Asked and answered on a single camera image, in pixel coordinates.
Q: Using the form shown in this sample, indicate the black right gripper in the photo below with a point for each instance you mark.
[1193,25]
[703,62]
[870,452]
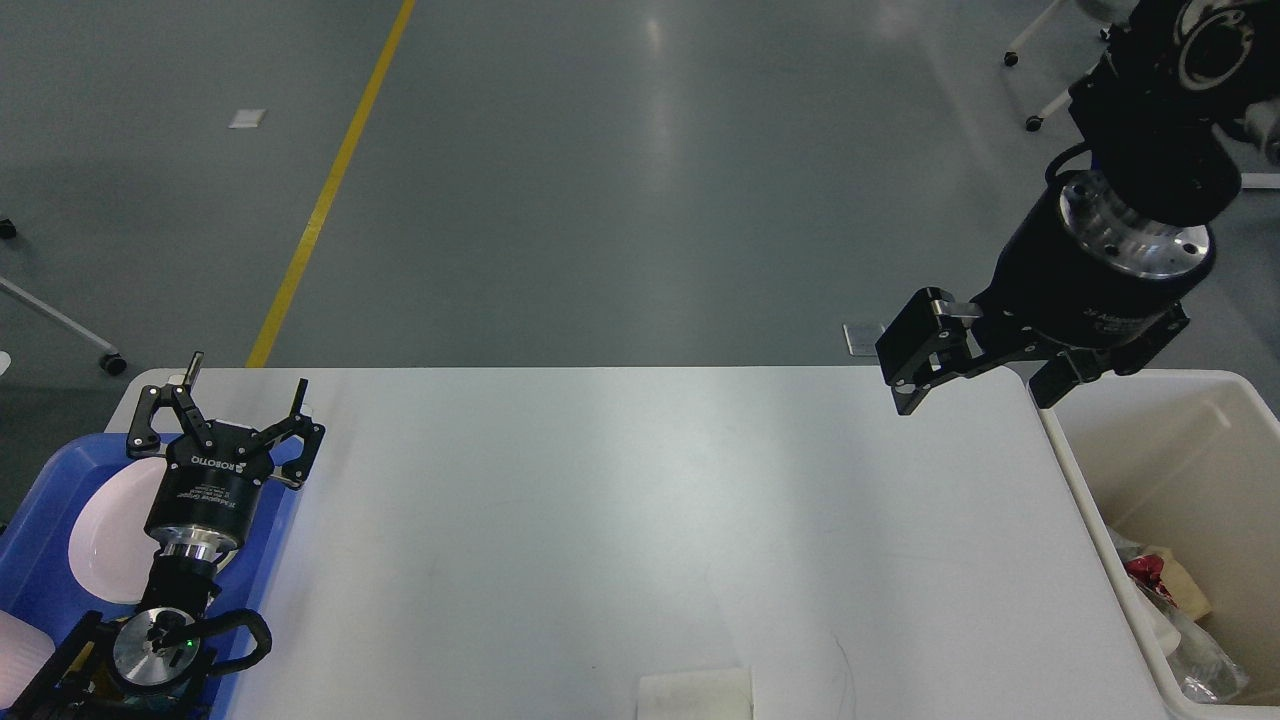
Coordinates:
[1083,269]

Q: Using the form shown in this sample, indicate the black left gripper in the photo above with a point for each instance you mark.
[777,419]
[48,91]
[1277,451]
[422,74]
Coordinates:
[208,490]

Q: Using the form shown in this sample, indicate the pink plate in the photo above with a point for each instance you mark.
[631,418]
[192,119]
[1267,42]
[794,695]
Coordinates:
[109,551]

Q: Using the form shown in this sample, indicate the red foil wrapper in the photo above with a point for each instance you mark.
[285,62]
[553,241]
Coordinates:
[1148,572]

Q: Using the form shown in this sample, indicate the foil with tissue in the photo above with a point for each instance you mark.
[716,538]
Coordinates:
[1204,672]

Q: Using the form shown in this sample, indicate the white paper cup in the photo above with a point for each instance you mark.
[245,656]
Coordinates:
[708,694]
[1168,637]

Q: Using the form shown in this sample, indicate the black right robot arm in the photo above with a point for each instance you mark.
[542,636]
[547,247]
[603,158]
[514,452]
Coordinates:
[1148,109]

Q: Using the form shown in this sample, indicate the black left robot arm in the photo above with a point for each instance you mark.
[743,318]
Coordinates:
[156,661]

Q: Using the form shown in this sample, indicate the white chair base left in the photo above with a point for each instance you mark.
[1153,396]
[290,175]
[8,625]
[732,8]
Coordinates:
[110,360]

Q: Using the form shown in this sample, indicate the beige plastic bin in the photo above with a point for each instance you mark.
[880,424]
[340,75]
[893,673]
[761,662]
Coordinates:
[1185,459]

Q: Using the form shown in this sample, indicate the white bar on floor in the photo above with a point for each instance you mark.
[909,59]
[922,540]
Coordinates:
[1261,181]

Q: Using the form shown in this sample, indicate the white paper cup lying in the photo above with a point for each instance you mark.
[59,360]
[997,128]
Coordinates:
[708,694]

